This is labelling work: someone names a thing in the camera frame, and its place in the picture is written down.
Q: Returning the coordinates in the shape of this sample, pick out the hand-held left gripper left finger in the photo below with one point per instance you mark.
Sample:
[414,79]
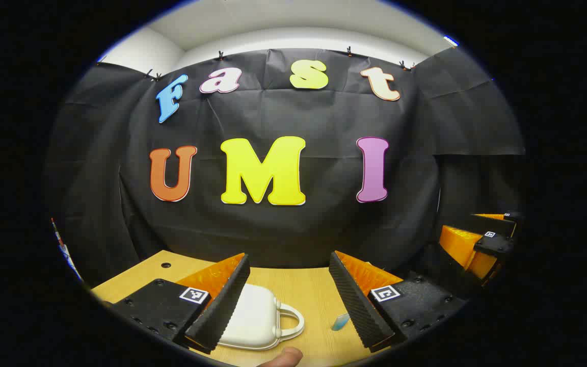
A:
[230,298]

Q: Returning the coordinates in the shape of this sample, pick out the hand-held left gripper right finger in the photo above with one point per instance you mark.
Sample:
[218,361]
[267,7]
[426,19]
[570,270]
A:
[354,306]

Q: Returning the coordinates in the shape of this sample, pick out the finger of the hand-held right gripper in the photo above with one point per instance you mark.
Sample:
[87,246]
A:
[459,247]
[492,225]

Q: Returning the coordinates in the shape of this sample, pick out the white suitcase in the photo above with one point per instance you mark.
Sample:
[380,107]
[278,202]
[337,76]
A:
[258,316]

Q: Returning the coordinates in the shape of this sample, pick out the colourful printed banner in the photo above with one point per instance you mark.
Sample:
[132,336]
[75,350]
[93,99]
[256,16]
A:
[64,247]

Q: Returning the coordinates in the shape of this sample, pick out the black backdrop cloth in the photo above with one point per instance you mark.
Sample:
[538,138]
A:
[324,117]

